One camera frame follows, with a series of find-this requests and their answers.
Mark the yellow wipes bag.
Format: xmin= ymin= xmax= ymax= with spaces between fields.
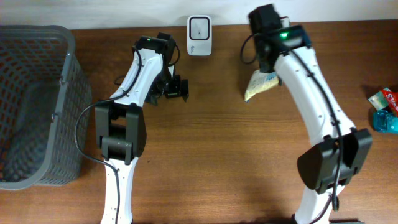
xmin=244 ymin=70 xmax=279 ymax=102

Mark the green tissue pack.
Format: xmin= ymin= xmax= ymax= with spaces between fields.
xmin=368 ymin=91 xmax=389 ymax=111

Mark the blue mouthwash bottle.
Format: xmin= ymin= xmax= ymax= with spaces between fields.
xmin=373 ymin=110 xmax=397 ymax=134

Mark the red candy bag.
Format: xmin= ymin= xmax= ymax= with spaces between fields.
xmin=381 ymin=89 xmax=398 ymax=116

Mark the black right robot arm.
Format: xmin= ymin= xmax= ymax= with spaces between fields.
xmin=254 ymin=26 xmax=373 ymax=223

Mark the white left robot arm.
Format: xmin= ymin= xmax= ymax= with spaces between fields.
xmin=95 ymin=32 xmax=189 ymax=223

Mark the white barcode scanner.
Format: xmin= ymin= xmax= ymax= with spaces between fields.
xmin=187 ymin=15 xmax=213 ymax=56

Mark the grey plastic basket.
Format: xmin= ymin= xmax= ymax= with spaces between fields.
xmin=1 ymin=25 xmax=92 ymax=190

